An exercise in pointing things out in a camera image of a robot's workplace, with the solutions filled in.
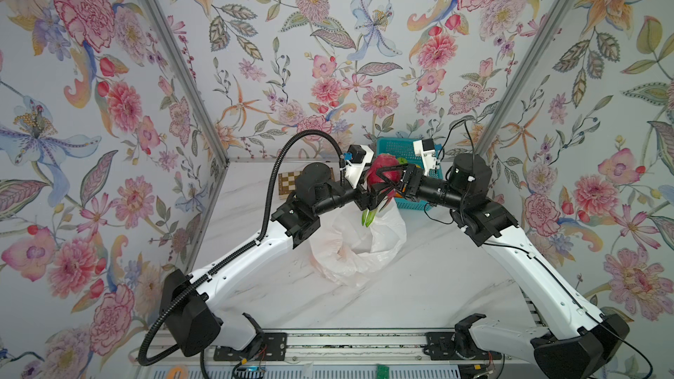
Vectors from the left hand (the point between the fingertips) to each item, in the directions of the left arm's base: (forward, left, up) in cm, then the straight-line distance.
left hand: (390, 179), depth 62 cm
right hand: (+2, +2, -1) cm, 3 cm away
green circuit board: (-34, +1, -39) cm, 52 cm away
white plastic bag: (-4, +9, -31) cm, 32 cm away
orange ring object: (-33, +57, -40) cm, 77 cm away
